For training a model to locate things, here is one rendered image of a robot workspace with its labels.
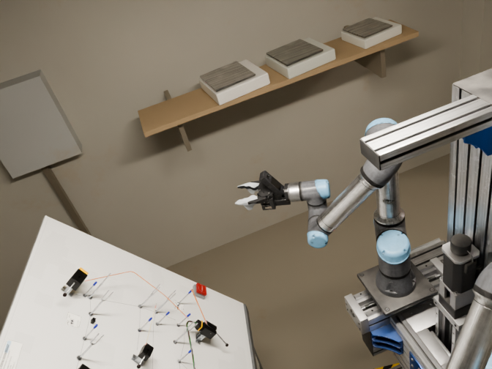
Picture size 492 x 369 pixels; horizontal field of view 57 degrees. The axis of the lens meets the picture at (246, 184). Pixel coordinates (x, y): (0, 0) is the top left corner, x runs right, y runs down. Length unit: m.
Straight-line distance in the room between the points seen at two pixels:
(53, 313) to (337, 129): 2.66
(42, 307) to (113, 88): 1.76
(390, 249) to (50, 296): 1.20
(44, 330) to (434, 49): 3.29
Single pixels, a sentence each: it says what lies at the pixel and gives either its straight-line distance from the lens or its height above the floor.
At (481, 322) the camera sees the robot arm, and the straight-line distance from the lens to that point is 1.22.
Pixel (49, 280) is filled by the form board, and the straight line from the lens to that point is 1.79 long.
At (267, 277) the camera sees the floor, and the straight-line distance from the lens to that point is 3.59.
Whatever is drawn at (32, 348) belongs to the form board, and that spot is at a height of 1.60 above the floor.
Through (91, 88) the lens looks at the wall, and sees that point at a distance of 3.12.
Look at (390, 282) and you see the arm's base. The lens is 1.85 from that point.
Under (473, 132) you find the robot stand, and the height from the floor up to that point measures 1.99.
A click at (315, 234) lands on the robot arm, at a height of 1.50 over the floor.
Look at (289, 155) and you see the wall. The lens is 3.66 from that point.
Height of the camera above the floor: 2.66
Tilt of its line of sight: 36 degrees down
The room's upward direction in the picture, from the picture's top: 17 degrees counter-clockwise
